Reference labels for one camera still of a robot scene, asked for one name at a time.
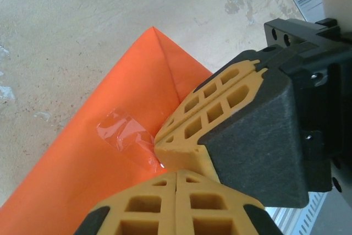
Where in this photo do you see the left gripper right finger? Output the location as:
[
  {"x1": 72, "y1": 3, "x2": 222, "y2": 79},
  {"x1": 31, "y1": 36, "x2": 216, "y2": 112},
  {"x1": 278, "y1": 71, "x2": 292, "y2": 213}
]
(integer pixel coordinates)
[{"x1": 175, "y1": 170, "x2": 284, "y2": 235}]

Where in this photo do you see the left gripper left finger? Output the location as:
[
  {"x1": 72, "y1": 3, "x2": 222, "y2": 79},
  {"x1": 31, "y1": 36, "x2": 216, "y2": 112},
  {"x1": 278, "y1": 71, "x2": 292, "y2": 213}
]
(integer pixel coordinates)
[{"x1": 73, "y1": 171, "x2": 176, "y2": 235}]

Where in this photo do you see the clear tape piece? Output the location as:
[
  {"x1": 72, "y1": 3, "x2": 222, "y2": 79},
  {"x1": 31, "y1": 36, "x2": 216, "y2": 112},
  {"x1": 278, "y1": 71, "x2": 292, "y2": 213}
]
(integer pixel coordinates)
[{"x1": 95, "y1": 107, "x2": 164, "y2": 171}]

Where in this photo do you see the orange wrapping paper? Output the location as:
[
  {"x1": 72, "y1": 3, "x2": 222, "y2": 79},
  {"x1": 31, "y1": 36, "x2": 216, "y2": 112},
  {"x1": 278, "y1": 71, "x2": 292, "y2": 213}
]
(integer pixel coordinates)
[{"x1": 0, "y1": 25, "x2": 214, "y2": 235}]

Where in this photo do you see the aluminium rail frame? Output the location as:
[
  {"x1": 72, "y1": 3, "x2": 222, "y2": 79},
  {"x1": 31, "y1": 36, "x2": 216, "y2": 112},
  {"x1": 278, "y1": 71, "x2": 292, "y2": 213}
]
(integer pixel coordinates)
[{"x1": 265, "y1": 206, "x2": 300, "y2": 235}]

